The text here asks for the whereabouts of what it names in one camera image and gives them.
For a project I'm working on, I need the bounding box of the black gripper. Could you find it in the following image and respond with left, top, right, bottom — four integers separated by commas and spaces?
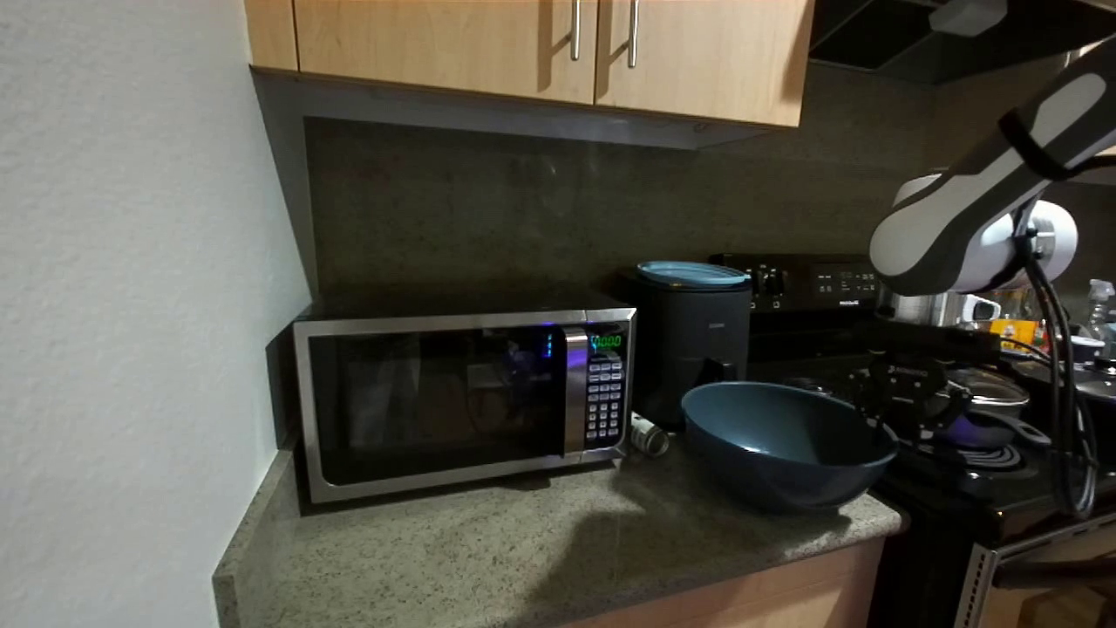
865, 326, 971, 421

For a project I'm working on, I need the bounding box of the large dark blue bowl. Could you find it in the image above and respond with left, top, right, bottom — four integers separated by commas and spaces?
681, 381, 898, 515

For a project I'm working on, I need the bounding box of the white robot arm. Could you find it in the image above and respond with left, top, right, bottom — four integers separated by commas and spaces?
867, 38, 1116, 298

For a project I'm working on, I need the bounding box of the stainless steel microwave oven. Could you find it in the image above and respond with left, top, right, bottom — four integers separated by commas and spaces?
292, 306, 634, 508

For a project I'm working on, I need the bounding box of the black pan with glass lid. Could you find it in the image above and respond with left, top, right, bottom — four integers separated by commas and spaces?
929, 368, 1049, 451

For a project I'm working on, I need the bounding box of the black electric stove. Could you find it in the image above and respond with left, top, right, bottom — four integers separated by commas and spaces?
737, 256, 1116, 628

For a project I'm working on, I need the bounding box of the black air fryer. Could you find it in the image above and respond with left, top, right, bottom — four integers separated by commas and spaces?
630, 276, 751, 431

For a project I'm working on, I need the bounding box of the light blue plate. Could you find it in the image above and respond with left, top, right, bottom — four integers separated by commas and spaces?
634, 262, 751, 290

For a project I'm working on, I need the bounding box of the small clear plastic bottle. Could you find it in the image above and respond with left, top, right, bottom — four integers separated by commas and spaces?
628, 417, 669, 458

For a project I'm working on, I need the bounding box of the dark range hood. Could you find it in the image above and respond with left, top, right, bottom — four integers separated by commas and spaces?
808, 0, 1116, 84

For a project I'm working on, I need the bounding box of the wooden upper cabinet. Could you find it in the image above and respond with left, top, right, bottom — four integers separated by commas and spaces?
246, 0, 817, 128

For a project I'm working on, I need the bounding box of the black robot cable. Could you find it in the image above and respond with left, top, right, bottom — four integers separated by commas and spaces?
996, 107, 1106, 523

